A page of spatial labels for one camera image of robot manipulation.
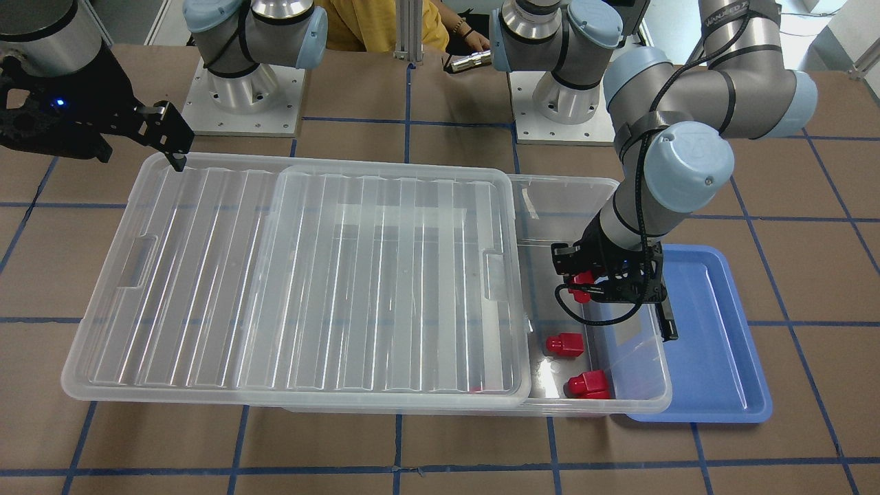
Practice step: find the blue plastic tray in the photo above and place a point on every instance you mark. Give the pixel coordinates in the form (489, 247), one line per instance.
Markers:
(711, 373)

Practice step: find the clear plastic storage box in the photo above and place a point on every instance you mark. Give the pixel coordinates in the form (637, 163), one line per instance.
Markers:
(548, 209)

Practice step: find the aluminium frame post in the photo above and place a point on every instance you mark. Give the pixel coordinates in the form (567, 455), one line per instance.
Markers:
(408, 31)

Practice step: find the black box latch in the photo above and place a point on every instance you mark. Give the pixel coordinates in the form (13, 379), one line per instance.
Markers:
(666, 321)

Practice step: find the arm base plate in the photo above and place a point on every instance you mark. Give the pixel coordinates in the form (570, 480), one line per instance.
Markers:
(264, 103)
(543, 124)

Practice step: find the person in yellow shirt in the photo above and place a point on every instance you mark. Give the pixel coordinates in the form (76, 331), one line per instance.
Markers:
(371, 26)

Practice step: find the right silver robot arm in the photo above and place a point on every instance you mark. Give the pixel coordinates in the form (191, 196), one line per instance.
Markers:
(56, 38)

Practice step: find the clear plastic box lid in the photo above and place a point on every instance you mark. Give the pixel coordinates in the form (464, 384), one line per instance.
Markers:
(310, 284)

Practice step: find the silver flashlight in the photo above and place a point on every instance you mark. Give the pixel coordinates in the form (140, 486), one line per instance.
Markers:
(463, 64)

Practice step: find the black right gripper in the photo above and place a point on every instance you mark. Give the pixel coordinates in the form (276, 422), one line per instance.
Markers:
(96, 89)

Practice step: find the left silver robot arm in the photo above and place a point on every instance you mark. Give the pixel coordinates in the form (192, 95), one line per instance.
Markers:
(672, 125)

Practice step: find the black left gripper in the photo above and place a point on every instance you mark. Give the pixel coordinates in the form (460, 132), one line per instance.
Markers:
(597, 251)

